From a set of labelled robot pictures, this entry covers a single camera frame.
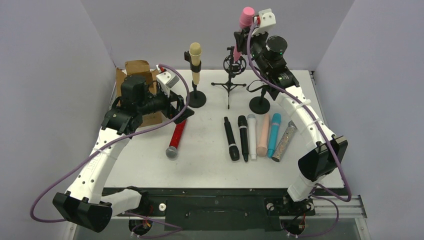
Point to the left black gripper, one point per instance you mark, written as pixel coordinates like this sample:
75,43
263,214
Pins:
173,105

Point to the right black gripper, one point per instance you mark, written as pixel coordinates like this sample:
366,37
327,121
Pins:
245,38

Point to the clip mic stand round base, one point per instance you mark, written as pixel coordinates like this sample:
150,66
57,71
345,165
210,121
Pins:
197,98

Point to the red glitter microphone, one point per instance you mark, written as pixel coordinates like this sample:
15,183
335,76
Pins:
172,151

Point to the brown cardboard box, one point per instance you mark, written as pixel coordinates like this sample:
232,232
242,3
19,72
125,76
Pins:
135,101

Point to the cream white microphone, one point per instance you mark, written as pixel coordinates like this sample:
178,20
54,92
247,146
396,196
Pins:
195,52

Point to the shock mount stand round base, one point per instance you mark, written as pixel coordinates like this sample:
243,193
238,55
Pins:
259,104

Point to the teal microphone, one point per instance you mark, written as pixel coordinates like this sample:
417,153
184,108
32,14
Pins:
273,135

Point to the white microphone grey head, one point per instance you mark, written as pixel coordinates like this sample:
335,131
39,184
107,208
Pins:
251,124

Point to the peach pink microphone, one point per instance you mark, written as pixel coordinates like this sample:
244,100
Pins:
262,147

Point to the silver glitter microphone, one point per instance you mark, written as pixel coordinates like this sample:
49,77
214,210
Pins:
284,142

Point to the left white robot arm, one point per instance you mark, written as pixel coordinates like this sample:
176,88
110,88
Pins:
83,203

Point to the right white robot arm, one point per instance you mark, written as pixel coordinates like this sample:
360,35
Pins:
325,149

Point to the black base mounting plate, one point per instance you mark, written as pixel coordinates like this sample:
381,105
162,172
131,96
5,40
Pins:
223,209

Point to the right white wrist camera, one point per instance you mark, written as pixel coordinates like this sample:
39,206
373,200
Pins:
267,21

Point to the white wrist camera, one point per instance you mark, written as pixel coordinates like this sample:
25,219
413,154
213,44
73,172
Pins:
267,21
166,81

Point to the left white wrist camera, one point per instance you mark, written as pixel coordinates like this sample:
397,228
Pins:
166,81

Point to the tripod shock mount stand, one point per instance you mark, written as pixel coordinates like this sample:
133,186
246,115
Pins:
233,68

